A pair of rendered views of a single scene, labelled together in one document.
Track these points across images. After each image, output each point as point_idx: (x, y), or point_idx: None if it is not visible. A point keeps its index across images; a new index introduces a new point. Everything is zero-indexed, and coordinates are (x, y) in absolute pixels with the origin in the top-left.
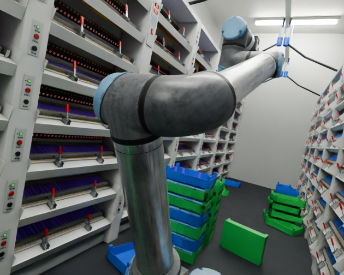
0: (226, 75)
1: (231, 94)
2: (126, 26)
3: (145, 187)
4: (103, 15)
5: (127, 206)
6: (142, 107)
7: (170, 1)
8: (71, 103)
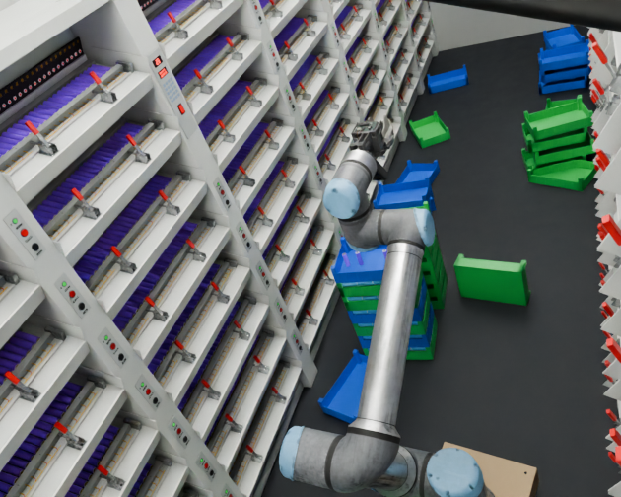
0: (378, 405)
1: (392, 445)
2: (153, 168)
3: None
4: (125, 206)
5: None
6: (333, 489)
7: None
8: None
